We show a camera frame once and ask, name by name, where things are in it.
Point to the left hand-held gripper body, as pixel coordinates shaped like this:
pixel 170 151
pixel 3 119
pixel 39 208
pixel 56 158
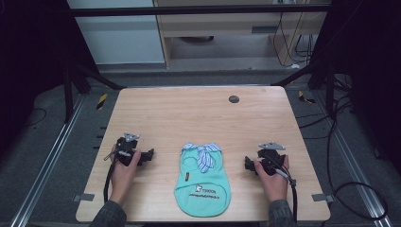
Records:
pixel 126 150

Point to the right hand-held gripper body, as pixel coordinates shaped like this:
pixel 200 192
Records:
pixel 270 157

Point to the teal pet shirt striped collar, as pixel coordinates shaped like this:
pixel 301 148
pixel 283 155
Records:
pixel 201 186

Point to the person's left hand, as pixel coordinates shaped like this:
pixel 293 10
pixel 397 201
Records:
pixel 123 176

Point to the person's right hand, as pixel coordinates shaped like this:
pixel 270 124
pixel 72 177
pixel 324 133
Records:
pixel 275 186

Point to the yellow black striped tape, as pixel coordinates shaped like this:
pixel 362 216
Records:
pixel 305 97
pixel 101 101

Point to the grey round table grommet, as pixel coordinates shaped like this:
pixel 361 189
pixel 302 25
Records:
pixel 234 99

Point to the black metal stand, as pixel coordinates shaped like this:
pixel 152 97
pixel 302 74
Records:
pixel 78 78
pixel 318 78

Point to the white plug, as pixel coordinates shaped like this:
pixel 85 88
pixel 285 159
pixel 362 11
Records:
pixel 295 66

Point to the white cabinet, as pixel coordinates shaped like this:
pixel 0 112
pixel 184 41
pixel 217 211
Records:
pixel 119 38

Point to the black curtain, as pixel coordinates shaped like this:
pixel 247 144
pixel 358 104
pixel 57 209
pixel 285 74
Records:
pixel 369 69
pixel 30 63

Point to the light wooden desk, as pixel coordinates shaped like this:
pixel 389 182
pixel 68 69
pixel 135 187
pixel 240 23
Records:
pixel 239 26

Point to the black horizontal bar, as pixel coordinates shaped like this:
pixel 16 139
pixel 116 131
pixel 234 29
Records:
pixel 195 10

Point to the grey metal table bracket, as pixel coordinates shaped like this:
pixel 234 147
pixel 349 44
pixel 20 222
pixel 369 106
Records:
pixel 83 197
pixel 322 198

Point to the aluminium floor rail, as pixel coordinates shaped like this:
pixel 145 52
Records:
pixel 350 164
pixel 47 164

